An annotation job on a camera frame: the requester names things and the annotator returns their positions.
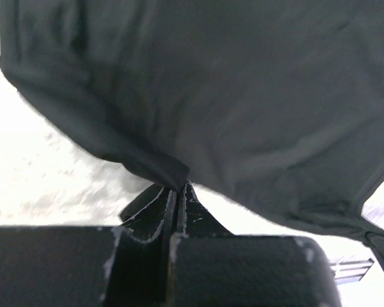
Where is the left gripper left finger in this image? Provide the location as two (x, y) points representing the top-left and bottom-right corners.
(0, 185), (176, 306)

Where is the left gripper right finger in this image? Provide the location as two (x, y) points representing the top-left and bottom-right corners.
(168, 184), (341, 307)

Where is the black t shirt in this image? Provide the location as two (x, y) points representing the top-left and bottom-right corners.
(0, 1), (384, 271)

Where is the aluminium frame rail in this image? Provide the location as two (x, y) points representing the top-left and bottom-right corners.
(330, 258), (374, 285)

